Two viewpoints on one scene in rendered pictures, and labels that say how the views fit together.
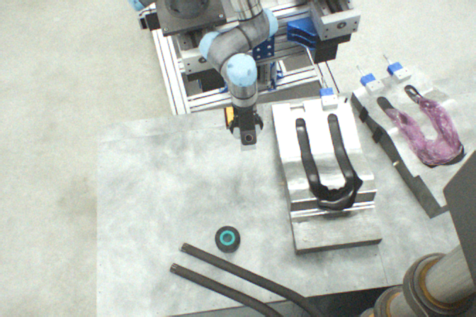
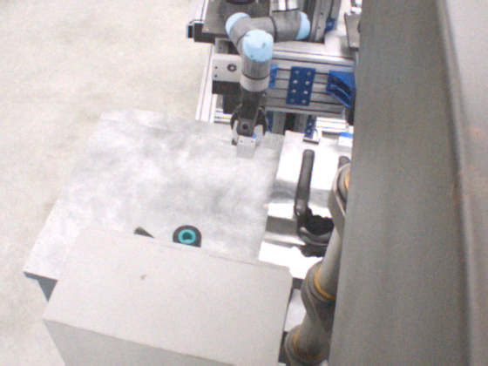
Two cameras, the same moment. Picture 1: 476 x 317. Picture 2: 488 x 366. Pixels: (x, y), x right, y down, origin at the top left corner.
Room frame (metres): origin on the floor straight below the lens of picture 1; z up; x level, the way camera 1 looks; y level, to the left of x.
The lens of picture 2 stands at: (-0.39, -0.19, 2.10)
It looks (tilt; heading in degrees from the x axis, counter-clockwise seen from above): 49 degrees down; 9
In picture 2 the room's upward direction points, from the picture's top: 5 degrees clockwise
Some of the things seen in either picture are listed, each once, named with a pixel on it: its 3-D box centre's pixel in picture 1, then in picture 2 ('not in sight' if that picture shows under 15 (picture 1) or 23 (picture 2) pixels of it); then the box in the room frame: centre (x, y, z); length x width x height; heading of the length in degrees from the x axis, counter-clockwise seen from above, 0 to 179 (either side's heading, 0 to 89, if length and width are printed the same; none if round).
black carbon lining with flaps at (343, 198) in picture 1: (327, 157); (324, 189); (0.68, -0.28, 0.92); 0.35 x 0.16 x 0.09; 1
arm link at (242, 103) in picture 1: (242, 93); (254, 77); (0.78, -0.03, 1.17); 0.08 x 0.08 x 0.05
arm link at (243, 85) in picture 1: (241, 76); (256, 53); (0.79, -0.03, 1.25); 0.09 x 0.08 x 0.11; 32
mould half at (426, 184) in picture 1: (426, 133); not in sight; (0.75, -0.62, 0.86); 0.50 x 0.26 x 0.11; 18
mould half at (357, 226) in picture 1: (323, 168); (317, 203); (0.66, -0.27, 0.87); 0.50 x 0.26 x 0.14; 1
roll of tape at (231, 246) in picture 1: (227, 239); (186, 240); (0.48, 0.06, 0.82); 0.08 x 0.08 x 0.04
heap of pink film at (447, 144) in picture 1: (426, 126); not in sight; (0.75, -0.62, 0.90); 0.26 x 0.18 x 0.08; 18
